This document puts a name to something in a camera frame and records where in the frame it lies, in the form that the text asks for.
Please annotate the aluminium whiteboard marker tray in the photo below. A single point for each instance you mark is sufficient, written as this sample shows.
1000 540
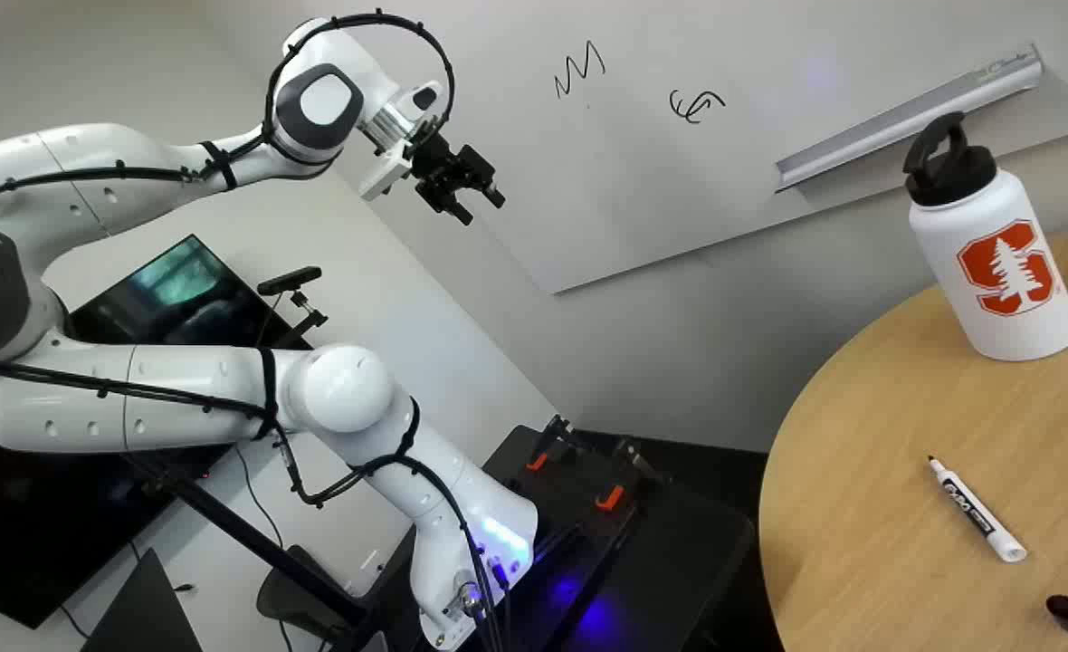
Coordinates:
905 118

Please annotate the white wall whiteboard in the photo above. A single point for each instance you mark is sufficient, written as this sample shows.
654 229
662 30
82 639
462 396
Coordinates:
679 194

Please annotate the black stand base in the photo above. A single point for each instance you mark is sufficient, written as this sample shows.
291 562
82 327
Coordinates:
300 592

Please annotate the large black monitor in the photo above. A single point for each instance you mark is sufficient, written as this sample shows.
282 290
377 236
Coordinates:
28 530

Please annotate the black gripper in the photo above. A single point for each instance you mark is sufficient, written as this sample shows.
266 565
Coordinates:
441 164

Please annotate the round wooden table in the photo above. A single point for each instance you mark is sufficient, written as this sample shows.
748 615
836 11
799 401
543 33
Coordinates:
918 543

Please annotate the black tripod pole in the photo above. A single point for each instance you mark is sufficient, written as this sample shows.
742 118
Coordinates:
266 543

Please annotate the black camera on stand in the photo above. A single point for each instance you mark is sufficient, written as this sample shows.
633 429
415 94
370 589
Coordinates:
291 285

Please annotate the black angled panel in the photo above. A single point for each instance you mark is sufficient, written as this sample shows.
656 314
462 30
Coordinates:
146 611

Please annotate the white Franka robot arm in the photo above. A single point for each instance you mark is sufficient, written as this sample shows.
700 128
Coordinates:
172 401

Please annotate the white bottle red logo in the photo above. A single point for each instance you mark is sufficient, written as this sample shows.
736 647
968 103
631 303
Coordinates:
1003 274

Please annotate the white dry-erase marker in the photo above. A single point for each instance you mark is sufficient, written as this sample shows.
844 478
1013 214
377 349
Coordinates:
974 510

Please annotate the black marker cap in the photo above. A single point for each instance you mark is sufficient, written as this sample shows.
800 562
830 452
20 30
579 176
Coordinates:
1064 615

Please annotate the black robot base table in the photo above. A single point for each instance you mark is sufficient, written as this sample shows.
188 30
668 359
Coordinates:
662 565

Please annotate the small black monitor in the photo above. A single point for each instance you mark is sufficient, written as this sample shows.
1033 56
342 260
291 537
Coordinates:
182 285

